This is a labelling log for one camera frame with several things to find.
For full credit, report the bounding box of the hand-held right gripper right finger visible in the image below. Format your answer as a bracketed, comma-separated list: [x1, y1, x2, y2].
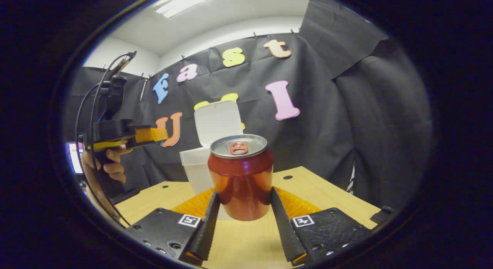
[270, 186, 373, 267]

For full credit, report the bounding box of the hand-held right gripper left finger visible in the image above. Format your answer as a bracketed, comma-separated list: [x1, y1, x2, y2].
[125, 189, 221, 267]

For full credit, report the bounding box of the red pop can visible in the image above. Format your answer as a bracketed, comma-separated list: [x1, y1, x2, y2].
[208, 134, 274, 222]

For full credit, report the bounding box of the white desktop garbage bin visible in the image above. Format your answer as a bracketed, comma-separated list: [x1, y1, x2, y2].
[179, 100, 245, 196]

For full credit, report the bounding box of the wooden desktop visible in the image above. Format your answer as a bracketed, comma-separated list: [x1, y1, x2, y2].
[114, 166, 382, 269]

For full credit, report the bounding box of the computer monitor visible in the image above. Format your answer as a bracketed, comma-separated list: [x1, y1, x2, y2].
[68, 142, 85, 174]

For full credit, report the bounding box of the black backdrop cloth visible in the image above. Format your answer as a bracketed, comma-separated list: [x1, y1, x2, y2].
[64, 0, 432, 212]

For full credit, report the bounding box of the ceiling light panel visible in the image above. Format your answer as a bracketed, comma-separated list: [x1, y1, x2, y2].
[153, 0, 240, 18]

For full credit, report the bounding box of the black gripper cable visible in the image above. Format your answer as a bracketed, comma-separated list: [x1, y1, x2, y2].
[75, 51, 138, 228]

